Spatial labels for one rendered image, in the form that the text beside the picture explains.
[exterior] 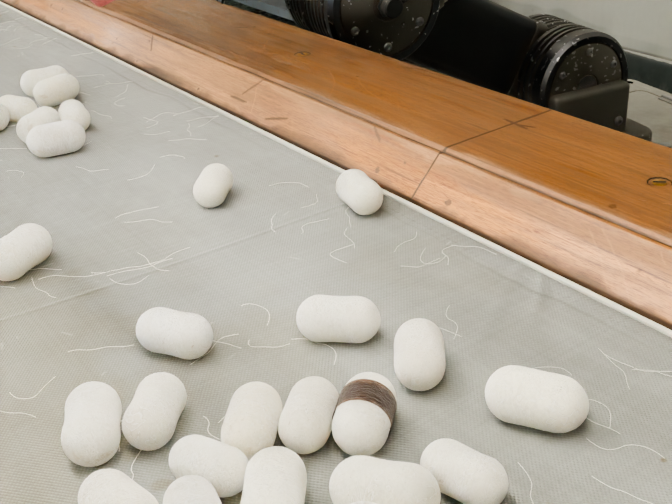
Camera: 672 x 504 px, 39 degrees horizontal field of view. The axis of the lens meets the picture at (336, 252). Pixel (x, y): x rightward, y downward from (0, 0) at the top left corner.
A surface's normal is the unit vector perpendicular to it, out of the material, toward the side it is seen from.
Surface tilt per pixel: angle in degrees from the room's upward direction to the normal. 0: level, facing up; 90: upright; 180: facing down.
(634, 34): 89
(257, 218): 0
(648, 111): 0
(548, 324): 0
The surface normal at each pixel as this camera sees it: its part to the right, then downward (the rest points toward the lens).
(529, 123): -0.06, -0.88
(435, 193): -0.62, -0.39
